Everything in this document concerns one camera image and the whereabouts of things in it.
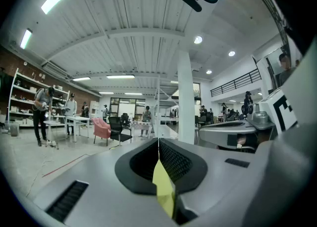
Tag black mesh office chair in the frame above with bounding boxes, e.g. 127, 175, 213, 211
108, 116, 133, 147

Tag small round white table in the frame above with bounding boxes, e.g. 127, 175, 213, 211
43, 119, 65, 150

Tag white metal rack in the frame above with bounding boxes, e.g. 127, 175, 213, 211
153, 74, 179, 140

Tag white square pillar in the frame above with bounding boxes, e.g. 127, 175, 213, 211
177, 49, 196, 145

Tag black metal railing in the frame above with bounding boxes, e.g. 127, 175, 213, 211
210, 68, 263, 98

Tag gray plastic bin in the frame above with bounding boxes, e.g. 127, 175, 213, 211
4, 121, 20, 137

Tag yellow square table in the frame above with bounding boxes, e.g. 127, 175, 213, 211
152, 159, 178, 221

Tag black framed glass doors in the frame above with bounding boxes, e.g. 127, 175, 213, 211
109, 97, 146, 118

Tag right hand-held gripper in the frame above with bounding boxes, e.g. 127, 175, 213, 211
199, 87, 299, 149

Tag ceiling air conditioner unit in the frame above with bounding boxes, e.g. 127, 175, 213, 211
41, 60, 73, 80

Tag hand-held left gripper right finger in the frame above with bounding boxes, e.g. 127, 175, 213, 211
158, 136, 273, 227

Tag pink armchair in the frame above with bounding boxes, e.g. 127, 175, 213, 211
91, 117, 112, 147

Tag black swivel office chair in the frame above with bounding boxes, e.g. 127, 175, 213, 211
120, 113, 132, 128

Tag white wall shelving unit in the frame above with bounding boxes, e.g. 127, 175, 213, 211
6, 67, 71, 128

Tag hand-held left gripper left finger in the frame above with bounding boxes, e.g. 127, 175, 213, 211
32, 136, 179, 227

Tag person's black shirt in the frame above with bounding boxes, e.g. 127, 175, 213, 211
247, 0, 317, 57

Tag white floor cable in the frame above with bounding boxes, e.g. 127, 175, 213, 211
25, 145, 54, 197

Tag table with checkered cloth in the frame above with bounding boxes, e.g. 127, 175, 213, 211
130, 120, 154, 137

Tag white rectangular table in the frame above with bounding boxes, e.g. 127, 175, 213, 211
64, 115, 91, 144

